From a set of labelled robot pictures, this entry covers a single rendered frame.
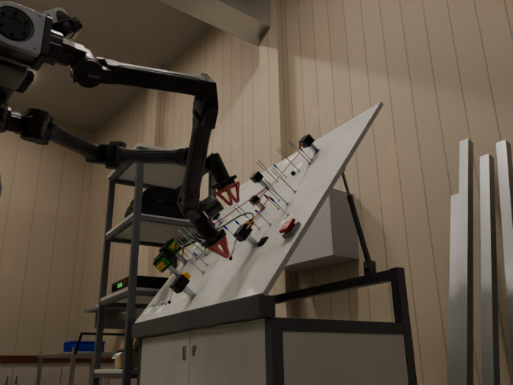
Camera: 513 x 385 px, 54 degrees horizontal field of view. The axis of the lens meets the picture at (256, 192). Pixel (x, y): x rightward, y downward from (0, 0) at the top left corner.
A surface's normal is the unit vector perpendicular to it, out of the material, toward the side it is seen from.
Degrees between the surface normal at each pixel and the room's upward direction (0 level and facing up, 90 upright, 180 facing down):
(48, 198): 90
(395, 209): 90
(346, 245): 90
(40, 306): 90
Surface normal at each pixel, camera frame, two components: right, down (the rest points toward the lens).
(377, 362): 0.52, -0.29
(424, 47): -0.78, -0.19
